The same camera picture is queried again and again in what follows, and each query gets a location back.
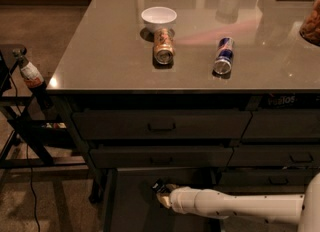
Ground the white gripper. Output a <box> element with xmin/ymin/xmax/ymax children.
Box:
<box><xmin>156</xmin><ymin>184</ymin><xmax>200</xmax><ymax>214</ymax></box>

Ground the blue rxbar blueberry wrapper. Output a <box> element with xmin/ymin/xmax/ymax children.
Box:
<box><xmin>152</xmin><ymin>179</ymin><xmax>169</xmax><ymax>193</ymax></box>

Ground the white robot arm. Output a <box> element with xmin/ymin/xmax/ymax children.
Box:
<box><xmin>152</xmin><ymin>174</ymin><xmax>320</xmax><ymax>232</ymax></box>

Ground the open bottom drawer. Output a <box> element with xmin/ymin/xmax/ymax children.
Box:
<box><xmin>99</xmin><ymin>168</ymin><xmax>226</xmax><ymax>232</ymax></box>

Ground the middle left drawer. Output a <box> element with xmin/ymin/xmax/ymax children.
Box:
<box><xmin>90</xmin><ymin>146</ymin><xmax>232</xmax><ymax>168</ymax></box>

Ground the bottom right drawer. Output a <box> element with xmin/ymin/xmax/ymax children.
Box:
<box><xmin>217</xmin><ymin>169</ymin><xmax>319</xmax><ymax>193</ymax></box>

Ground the top left drawer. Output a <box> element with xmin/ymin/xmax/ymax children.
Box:
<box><xmin>72</xmin><ymin>110</ymin><xmax>251</xmax><ymax>140</ymax></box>

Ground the dark counter cabinet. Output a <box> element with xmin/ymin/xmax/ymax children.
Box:
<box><xmin>45</xmin><ymin>0</ymin><xmax>320</xmax><ymax>232</ymax></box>

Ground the top right drawer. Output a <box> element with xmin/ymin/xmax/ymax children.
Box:
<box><xmin>242</xmin><ymin>109</ymin><xmax>320</xmax><ymax>142</ymax></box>

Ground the blue red bull can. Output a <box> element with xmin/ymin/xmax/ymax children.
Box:
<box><xmin>213</xmin><ymin>37</ymin><xmax>234</xmax><ymax>75</ymax></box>

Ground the dark side stand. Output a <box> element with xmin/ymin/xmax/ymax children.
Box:
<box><xmin>0</xmin><ymin>44</ymin><xmax>85</xmax><ymax>169</ymax></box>

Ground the gold soda can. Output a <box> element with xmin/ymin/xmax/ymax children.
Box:
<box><xmin>153</xmin><ymin>28</ymin><xmax>175</xmax><ymax>65</ymax></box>

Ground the cheetos snack bag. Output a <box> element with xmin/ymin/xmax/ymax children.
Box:
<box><xmin>261</xmin><ymin>94</ymin><xmax>320</xmax><ymax>109</ymax></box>

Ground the white ceramic bowl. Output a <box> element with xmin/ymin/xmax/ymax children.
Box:
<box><xmin>141</xmin><ymin>7</ymin><xmax>177</xmax><ymax>33</ymax></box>

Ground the cola bottle with label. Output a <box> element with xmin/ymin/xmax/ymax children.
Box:
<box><xmin>13</xmin><ymin>49</ymin><xmax>53</xmax><ymax>110</ymax></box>

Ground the black cable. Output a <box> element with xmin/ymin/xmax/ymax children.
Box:
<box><xmin>8</xmin><ymin>75</ymin><xmax>41</xmax><ymax>232</ymax></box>

